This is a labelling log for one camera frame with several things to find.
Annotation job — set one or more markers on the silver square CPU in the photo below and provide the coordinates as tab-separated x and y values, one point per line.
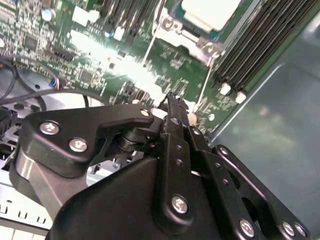
210	12

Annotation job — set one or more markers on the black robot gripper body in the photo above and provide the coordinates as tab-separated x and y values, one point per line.
112	212

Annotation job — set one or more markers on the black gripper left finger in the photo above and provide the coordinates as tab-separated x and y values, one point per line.
75	125

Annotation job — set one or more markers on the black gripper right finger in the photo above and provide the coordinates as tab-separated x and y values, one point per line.
217	180

